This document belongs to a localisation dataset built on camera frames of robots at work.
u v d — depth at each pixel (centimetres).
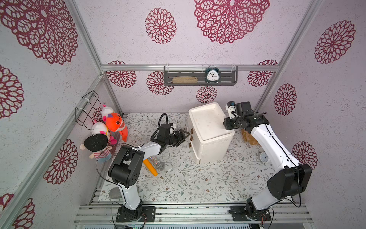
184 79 88
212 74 90
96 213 75
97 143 76
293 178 45
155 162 90
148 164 90
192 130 85
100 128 86
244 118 60
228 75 92
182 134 83
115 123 89
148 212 74
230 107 72
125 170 49
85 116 76
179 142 84
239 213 73
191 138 92
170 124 89
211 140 74
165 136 75
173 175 88
